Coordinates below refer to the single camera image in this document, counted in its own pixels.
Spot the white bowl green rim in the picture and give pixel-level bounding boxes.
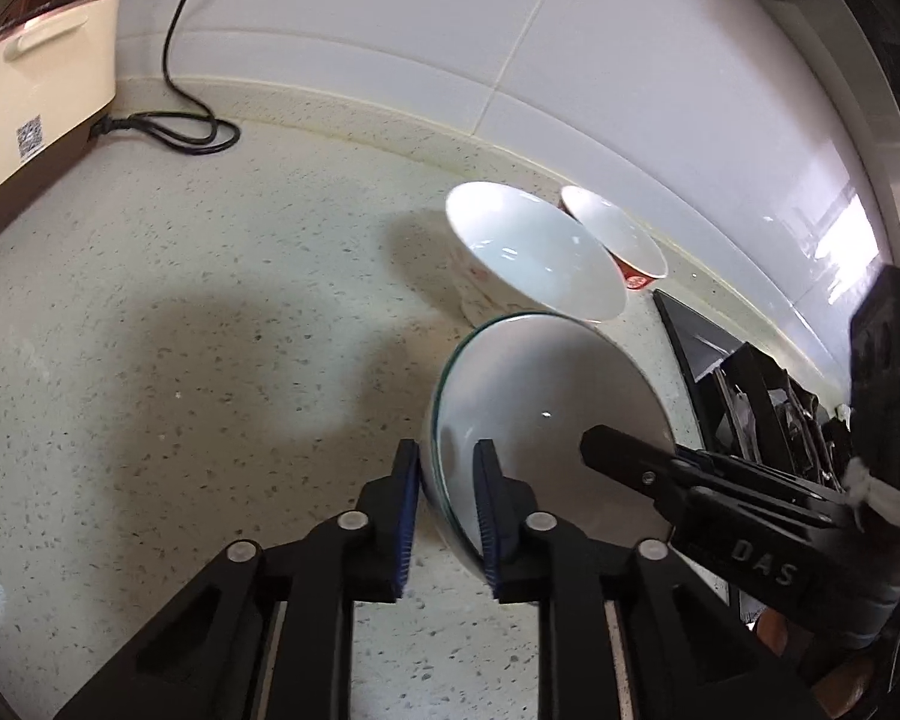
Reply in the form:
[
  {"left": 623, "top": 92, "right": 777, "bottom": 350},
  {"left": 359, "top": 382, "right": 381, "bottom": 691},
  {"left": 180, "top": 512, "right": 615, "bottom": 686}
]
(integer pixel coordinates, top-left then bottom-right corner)
[{"left": 421, "top": 314, "right": 674, "bottom": 577}]

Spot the white bowl beside red bowl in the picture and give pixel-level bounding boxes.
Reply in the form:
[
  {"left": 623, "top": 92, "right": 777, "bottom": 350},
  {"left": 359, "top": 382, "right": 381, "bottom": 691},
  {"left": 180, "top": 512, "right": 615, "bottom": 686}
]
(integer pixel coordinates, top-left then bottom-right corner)
[{"left": 443, "top": 182, "right": 628, "bottom": 327}]

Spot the cream white electric cooker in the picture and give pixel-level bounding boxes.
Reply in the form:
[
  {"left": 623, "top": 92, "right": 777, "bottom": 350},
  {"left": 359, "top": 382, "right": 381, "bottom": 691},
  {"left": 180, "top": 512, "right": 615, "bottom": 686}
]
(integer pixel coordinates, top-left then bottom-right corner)
[{"left": 0, "top": 0, "right": 119, "bottom": 234}]

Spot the black power cable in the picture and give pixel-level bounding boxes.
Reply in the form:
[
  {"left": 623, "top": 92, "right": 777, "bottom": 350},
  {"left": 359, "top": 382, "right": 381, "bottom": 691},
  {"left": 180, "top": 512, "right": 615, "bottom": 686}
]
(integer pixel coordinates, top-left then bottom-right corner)
[{"left": 92, "top": 0, "right": 252, "bottom": 158}]

